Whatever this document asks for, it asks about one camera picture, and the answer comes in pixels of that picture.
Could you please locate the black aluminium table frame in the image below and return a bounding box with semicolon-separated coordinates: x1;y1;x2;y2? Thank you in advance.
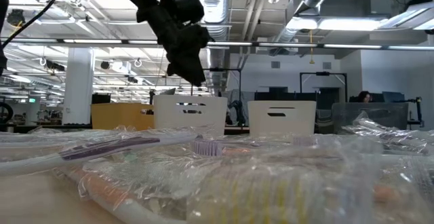
0;124;252;136

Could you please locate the yellow plastic bin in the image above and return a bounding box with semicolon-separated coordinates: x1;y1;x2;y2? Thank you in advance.
90;102;155;132

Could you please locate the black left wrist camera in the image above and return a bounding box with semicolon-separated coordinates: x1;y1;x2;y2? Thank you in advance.
172;0;205;25

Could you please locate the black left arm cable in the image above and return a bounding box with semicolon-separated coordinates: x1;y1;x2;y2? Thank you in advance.
0;0;73;50

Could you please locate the yellow hanging cord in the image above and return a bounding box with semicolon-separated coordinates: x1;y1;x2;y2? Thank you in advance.
307;29;315;65

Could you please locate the white plastic bin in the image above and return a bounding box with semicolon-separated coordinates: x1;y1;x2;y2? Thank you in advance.
247;100;317;137
153;94;229;137

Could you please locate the rectangular ceiling light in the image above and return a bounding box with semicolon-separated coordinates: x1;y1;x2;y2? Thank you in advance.
286;16;384;32

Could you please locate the black ceiling device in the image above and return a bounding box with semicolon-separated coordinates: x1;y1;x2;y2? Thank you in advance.
5;8;27;27

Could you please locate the long overhead beam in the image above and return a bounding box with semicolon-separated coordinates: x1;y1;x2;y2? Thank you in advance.
0;37;434;51

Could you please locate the person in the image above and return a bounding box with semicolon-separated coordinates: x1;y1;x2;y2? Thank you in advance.
357;90;373;104

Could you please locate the white pillar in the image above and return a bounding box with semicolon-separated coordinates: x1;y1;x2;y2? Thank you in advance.
62;47;95;126

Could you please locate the grey translucent plastic bin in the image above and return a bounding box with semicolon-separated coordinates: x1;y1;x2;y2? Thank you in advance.
331;102;410;135

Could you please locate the black workstation frame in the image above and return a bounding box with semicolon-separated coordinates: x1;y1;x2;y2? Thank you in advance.
299;71;349;102

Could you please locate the black monitor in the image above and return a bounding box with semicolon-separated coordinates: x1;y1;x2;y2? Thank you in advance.
382;91;406;103
91;92;112;105

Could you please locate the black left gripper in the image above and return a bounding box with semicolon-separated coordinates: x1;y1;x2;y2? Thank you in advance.
135;0;214;88

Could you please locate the green toothbrush in wrapper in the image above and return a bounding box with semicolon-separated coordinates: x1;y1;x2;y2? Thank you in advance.
117;151;143;164

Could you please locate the yellow toothbrush in wrapper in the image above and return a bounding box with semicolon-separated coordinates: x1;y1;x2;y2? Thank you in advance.
184;171;343;224

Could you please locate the toothbrush with purple bristles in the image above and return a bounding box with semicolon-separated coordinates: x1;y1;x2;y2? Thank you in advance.
191;138;224;157
292;135;319;147

